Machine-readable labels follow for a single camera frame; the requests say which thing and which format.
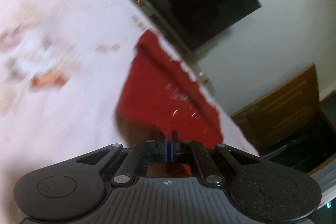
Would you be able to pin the brown wooden cabinet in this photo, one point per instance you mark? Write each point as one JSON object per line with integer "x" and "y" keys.
{"x": 273, "y": 118}

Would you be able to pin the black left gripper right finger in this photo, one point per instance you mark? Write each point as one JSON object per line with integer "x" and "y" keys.
{"x": 197, "y": 157}

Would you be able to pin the red small garment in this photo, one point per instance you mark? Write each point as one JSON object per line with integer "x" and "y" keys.
{"x": 159, "y": 97}

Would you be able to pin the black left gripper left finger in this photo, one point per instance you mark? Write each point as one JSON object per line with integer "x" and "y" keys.
{"x": 133, "y": 162}

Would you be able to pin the white floral bed sheet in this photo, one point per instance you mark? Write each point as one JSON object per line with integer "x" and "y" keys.
{"x": 63, "y": 66}

